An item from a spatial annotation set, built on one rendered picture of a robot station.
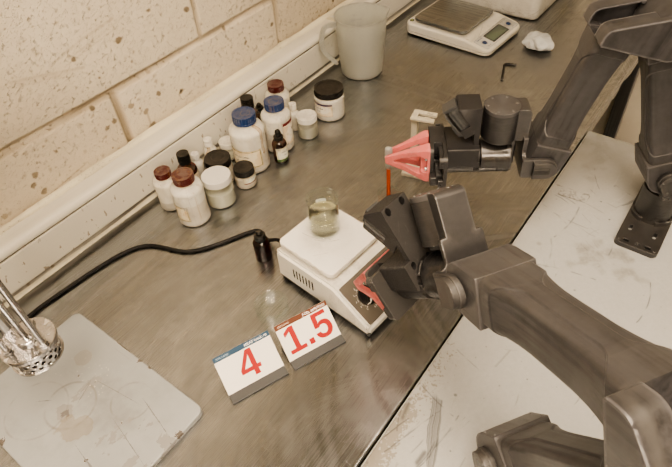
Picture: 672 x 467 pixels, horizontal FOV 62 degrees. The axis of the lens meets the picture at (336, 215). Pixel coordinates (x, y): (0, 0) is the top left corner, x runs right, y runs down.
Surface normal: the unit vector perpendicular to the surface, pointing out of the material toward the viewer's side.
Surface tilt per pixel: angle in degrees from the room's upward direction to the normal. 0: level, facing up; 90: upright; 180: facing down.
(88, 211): 90
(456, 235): 47
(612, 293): 0
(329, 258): 0
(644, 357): 24
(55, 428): 0
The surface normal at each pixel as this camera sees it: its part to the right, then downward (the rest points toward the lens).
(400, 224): 0.52, -0.11
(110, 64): 0.80, 0.38
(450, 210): 0.22, -0.01
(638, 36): -0.06, 0.70
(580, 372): -0.97, 0.20
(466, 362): -0.06, -0.71
